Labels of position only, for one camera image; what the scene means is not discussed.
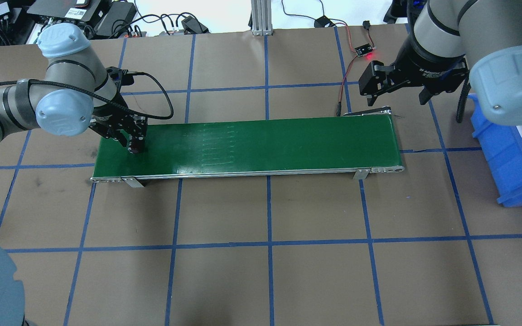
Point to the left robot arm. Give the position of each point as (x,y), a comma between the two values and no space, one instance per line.
(77,93)

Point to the green conveyor belt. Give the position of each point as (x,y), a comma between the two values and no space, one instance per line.
(359,144)

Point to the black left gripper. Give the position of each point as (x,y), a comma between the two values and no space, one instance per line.
(112,121)

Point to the blue plastic bin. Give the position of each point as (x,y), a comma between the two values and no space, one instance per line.
(502,148)

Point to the small controller board red LED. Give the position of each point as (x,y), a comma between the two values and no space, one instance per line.
(364,51)

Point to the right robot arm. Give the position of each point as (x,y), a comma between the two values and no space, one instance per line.
(452,41)

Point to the black power adapter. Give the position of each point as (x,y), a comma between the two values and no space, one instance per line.
(119,13)

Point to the aluminium frame post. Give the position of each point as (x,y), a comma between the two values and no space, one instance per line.
(261,21)

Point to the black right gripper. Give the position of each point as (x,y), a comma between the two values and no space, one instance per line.
(425,68)

